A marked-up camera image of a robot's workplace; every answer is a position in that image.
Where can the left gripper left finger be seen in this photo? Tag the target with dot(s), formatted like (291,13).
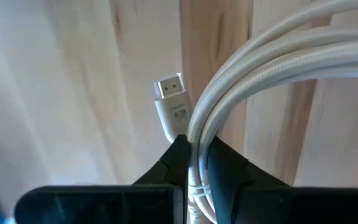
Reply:
(104,205)

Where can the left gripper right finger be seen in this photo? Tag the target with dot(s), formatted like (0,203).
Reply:
(291,207)

